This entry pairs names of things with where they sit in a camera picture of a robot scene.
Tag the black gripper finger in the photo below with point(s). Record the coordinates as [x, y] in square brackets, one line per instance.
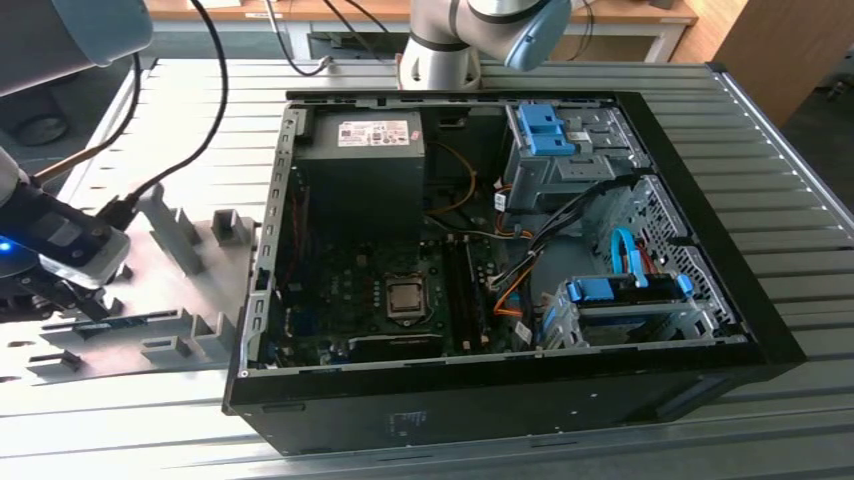
[89, 305]
[33, 307]

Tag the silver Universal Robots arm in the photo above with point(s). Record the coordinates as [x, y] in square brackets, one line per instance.
[440, 65]

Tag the black RAM slot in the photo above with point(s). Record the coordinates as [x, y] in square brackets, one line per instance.
[459, 300]

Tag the grey parts rack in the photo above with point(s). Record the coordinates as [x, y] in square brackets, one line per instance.
[166, 300]

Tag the black wheeled bin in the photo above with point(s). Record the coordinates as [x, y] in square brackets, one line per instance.
[40, 130]

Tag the green motherboard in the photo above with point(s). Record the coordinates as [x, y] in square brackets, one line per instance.
[347, 295]

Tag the black expansion card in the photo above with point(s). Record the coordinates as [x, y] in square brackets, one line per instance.
[393, 347]

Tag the silver CPU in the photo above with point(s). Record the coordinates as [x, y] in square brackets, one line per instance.
[401, 297]

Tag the grey power supply unit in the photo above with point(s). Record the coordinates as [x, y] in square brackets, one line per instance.
[373, 152]

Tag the white paper sheet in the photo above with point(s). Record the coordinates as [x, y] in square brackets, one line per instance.
[222, 3]

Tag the black PC case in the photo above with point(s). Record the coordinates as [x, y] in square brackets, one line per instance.
[467, 410]

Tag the blue disk carrier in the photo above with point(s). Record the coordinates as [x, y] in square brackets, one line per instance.
[589, 291]

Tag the blue plastic drive carrier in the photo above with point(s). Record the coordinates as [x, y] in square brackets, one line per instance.
[543, 130]

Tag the grey metal disk bay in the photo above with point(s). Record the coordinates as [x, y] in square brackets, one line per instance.
[627, 312]

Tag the black disk drive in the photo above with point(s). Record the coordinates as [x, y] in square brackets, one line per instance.
[647, 292]

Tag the wooden desk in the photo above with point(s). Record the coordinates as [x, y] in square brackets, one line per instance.
[633, 12]

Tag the wooden cabinet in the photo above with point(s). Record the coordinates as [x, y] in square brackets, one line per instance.
[787, 50]

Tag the black chair base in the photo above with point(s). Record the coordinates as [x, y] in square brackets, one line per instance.
[842, 90]

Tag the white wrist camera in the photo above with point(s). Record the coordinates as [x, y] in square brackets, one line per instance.
[100, 255]

